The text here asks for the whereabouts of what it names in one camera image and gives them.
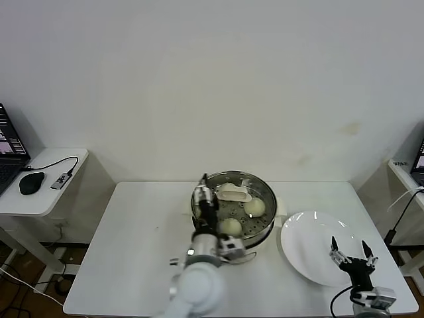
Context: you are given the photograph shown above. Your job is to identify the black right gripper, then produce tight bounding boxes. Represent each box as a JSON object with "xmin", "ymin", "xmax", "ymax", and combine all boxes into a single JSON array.
[{"xmin": 329, "ymin": 235, "xmax": 378, "ymax": 294}]

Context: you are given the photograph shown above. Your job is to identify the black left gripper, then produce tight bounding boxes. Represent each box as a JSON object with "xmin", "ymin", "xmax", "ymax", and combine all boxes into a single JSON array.
[{"xmin": 193, "ymin": 174, "xmax": 222, "ymax": 237}]

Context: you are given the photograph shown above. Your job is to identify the glass lid with beige handle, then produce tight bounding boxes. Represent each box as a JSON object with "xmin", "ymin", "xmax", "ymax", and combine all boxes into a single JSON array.
[{"xmin": 191, "ymin": 170, "xmax": 278, "ymax": 241}]

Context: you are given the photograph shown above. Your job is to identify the stainless steel steamer pot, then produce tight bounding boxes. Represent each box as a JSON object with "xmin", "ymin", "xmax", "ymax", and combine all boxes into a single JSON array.
[{"xmin": 183, "ymin": 170, "xmax": 288, "ymax": 249}]

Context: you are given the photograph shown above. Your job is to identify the white round plate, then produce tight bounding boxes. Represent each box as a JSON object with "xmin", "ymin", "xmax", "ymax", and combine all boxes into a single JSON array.
[{"xmin": 280, "ymin": 211, "xmax": 366, "ymax": 288}]

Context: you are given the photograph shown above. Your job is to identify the cream electric cooker base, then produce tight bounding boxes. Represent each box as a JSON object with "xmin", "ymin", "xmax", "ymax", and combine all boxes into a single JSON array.
[{"xmin": 225, "ymin": 225, "xmax": 276, "ymax": 266}]

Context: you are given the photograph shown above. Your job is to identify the grey USB hub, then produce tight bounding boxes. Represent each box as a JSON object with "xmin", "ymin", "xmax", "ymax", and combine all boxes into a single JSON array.
[{"xmin": 49, "ymin": 172, "xmax": 73, "ymax": 191}]

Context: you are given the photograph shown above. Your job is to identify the white side table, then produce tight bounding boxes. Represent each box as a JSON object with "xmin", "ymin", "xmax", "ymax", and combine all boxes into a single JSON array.
[{"xmin": 0, "ymin": 147, "xmax": 117, "ymax": 286}]

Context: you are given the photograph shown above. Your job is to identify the black computer mouse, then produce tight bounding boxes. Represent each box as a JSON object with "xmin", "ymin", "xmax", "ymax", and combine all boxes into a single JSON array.
[{"xmin": 18, "ymin": 172, "xmax": 45, "ymax": 195}]

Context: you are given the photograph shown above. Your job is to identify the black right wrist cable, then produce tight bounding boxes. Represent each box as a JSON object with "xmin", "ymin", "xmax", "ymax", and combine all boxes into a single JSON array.
[{"xmin": 330, "ymin": 285, "xmax": 354, "ymax": 318}]

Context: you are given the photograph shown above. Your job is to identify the black cable with adapter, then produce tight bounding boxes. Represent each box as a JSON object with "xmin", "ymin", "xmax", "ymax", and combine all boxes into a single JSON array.
[{"xmin": 384, "ymin": 190, "xmax": 424, "ymax": 246}]

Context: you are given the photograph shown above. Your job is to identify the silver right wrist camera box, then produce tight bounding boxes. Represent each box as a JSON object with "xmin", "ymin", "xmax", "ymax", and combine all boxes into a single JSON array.
[{"xmin": 357, "ymin": 286, "xmax": 398, "ymax": 309}]

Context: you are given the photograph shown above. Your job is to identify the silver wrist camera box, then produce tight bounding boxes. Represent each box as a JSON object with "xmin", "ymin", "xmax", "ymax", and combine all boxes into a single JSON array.
[
  {"xmin": 218, "ymin": 235, "xmax": 248, "ymax": 261},
  {"xmin": 357, "ymin": 286, "xmax": 398, "ymax": 309}
]

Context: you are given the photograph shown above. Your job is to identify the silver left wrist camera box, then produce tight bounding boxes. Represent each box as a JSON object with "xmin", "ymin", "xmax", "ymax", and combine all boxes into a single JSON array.
[{"xmin": 218, "ymin": 235, "xmax": 248, "ymax": 261}]

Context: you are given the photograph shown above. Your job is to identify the white thin cable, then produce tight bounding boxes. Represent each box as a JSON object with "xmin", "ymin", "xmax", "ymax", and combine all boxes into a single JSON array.
[{"xmin": 388, "ymin": 185, "xmax": 424, "ymax": 210}]

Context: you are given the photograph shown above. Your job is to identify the white floor cable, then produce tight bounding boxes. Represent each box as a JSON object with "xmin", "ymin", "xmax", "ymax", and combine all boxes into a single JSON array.
[{"xmin": 0, "ymin": 266, "xmax": 67, "ymax": 308}]

